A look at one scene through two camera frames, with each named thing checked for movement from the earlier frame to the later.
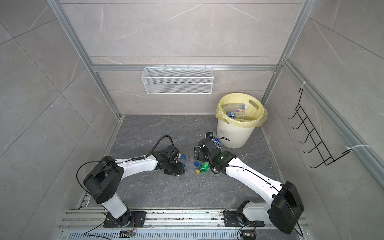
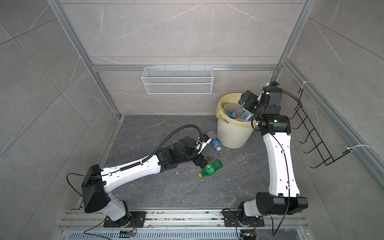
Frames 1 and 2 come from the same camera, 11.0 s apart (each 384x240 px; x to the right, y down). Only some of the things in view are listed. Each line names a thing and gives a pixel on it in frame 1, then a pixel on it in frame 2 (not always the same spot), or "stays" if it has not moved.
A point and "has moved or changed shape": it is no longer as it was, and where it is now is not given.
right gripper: (200, 157) to (246, 95)
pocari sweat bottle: (231, 114) stays
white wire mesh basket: (162, 80) stays
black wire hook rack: (320, 147) stays
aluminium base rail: (88, 224) stays
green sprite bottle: (204, 167) has moved or changed shape
